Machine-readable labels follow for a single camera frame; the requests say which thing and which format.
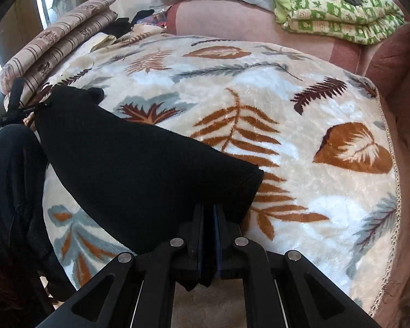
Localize dark clothes pile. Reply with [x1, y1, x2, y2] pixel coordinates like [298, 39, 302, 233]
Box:
[114, 8, 158, 39]

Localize striped beige folded blanket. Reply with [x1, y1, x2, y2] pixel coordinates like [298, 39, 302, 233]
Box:
[0, 0, 120, 107]

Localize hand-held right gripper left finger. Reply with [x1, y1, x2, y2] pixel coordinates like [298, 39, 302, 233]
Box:
[37, 204, 206, 328]

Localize black pants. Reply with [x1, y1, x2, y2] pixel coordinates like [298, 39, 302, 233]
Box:
[34, 87, 264, 289]

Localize leaf print plush blanket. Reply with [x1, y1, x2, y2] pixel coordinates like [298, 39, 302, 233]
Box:
[20, 32, 402, 318]

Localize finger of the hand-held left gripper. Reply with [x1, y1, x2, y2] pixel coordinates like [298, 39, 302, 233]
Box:
[0, 78, 52, 127]

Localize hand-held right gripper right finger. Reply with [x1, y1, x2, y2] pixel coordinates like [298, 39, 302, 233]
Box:
[213, 204, 380, 328]

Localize green checkered folded blanket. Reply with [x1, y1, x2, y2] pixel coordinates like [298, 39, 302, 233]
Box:
[263, 0, 407, 46]

